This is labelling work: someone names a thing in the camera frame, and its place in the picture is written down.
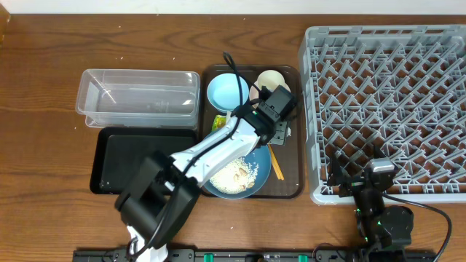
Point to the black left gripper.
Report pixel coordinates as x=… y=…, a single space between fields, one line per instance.
x=287 y=133

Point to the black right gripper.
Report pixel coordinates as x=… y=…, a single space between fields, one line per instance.
x=336 y=177

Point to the dark blue plate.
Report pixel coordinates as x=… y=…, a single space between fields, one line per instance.
x=262 y=157

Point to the cream cup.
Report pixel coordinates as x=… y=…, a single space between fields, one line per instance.
x=271 y=79

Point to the pile of rice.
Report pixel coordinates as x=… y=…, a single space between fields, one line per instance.
x=236 y=177

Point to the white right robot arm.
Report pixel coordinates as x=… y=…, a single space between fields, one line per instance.
x=387 y=230

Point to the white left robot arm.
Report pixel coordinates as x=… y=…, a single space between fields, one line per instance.
x=158 y=200

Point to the grey dishwasher rack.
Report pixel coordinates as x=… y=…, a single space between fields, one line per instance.
x=398 y=87

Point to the brown serving tray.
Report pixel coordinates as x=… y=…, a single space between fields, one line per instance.
x=290 y=156

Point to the wooden chopstick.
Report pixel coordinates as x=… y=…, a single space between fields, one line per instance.
x=275 y=164

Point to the yellow green snack wrapper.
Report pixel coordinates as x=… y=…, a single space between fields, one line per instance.
x=218 y=122

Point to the light blue small bowl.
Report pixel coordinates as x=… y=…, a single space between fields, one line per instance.
x=223 y=92

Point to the black tray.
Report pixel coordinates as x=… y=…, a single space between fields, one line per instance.
x=120 y=151

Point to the clear plastic bin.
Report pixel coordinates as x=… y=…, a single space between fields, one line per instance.
x=139 y=98

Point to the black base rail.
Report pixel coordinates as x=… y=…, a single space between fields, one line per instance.
x=187 y=255

